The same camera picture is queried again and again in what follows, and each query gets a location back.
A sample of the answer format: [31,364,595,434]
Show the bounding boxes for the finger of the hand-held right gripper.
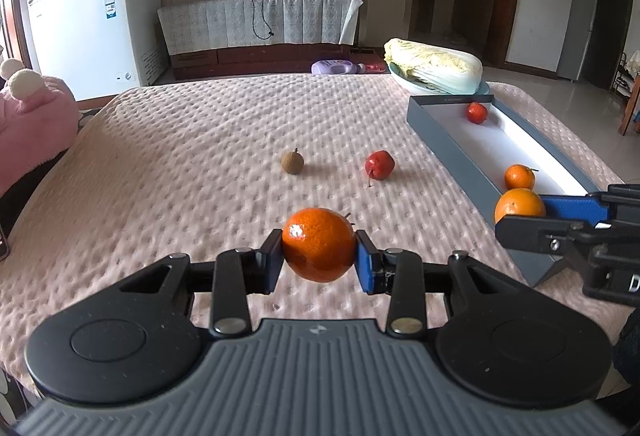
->
[495,215,640,262]
[542,185,640,223]

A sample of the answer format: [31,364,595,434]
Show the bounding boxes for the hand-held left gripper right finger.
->
[356,230,523,335]

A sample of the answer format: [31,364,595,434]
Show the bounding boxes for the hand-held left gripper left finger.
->
[120,229,285,337]

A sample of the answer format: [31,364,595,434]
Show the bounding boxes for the large orange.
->
[494,188,547,224]

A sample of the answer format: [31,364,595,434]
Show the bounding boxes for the orange mandarin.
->
[504,163,540,191]
[281,207,357,283]

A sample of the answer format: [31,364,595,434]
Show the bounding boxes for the grey and white box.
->
[406,94,603,288]

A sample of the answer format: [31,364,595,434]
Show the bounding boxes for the brown longan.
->
[280,147,305,175]

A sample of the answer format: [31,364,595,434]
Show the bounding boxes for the wooden stool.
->
[617,66,640,137]

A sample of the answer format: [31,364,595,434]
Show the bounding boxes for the black shoe rack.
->
[611,50,632,95]

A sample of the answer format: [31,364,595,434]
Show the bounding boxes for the napa cabbage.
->
[384,38,484,94]

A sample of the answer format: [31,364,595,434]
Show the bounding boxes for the pale blue plate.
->
[387,61,492,97]

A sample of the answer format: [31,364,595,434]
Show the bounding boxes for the grey refrigerator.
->
[556,0,603,82]

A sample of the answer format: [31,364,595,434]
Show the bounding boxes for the purple plastic bottle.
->
[311,59,366,76]

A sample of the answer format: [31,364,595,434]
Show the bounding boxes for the dark wooden tv cabinet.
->
[170,41,388,80]

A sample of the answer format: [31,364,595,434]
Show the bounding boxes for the white lace cabinet cloth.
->
[157,0,362,56]

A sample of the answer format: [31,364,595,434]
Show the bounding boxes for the pink plush toy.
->
[0,59,85,197]

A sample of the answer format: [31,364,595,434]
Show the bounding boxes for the white chest freezer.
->
[26,0,168,103]

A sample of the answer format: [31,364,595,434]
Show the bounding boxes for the black hanging cable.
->
[248,0,276,40]

